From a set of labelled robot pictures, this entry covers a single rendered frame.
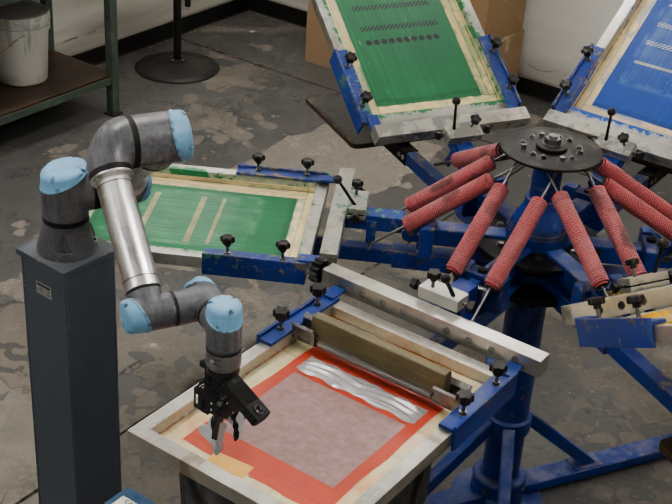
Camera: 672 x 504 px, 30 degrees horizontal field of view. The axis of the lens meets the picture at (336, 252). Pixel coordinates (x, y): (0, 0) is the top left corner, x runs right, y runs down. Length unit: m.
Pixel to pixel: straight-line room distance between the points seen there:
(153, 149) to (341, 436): 0.82
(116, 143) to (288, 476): 0.84
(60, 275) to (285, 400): 0.63
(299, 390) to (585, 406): 1.96
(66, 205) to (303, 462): 0.85
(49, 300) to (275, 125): 3.79
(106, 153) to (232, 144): 3.96
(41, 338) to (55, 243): 0.30
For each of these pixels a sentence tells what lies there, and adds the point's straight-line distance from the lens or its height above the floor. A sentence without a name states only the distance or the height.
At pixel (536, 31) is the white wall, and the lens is 7.45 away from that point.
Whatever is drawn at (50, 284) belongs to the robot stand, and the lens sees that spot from 3.22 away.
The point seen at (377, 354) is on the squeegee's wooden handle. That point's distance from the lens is 3.16.
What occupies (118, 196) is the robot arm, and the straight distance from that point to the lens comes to 2.68.
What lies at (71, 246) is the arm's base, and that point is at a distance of 3.17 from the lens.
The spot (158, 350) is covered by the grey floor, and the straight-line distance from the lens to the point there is 4.98.
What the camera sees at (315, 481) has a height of 0.96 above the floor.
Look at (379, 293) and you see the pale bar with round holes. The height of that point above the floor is 1.04.
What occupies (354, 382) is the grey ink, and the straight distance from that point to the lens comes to 3.17.
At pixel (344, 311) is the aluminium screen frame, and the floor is 0.99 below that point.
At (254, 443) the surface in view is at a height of 0.96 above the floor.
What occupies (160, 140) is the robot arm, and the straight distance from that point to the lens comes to 2.75.
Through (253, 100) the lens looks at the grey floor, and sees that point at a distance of 7.20.
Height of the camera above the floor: 2.80
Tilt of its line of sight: 30 degrees down
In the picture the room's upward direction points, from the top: 4 degrees clockwise
